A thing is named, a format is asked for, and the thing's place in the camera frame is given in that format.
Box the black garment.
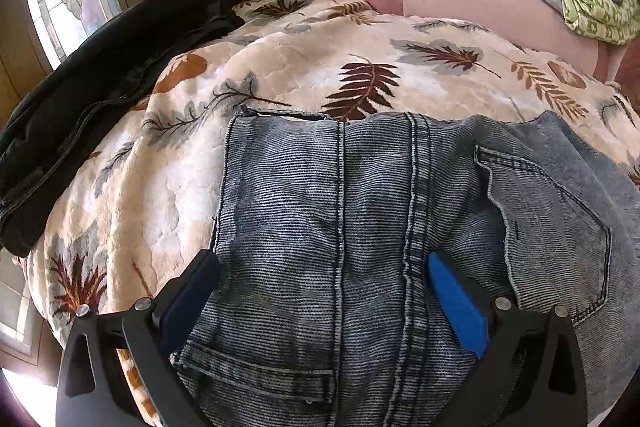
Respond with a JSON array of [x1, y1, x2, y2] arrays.
[[1, 0, 245, 258]]

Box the blue denim pants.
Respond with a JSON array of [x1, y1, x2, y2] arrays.
[[175, 113, 639, 426]]

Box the pink sofa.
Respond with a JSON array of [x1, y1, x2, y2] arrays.
[[367, 0, 639, 106]]

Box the beige leaf-print blanket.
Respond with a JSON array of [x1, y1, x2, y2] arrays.
[[28, 0, 639, 426]]

